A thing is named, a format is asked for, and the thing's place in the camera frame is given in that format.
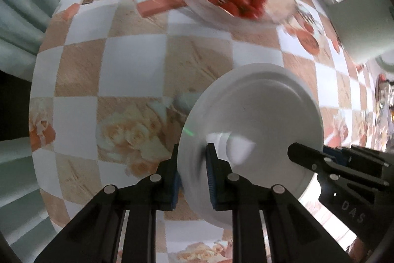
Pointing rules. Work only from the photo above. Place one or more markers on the printed checkered tablecloth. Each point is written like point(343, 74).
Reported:
point(123, 50)

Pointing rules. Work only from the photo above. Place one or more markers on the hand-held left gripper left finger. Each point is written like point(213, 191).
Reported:
point(176, 192)

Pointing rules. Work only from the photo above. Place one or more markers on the white cup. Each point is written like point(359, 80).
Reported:
point(360, 25)

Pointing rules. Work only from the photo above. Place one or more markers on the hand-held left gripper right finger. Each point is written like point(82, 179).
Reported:
point(211, 179)

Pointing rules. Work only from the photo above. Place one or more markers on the white plate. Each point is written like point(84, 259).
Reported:
point(261, 109)

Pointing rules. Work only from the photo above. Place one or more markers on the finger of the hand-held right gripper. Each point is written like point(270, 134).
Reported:
point(337, 153)
point(304, 155)

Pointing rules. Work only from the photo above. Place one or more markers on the pale green ribbed cloth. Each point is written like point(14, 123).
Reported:
point(18, 4)

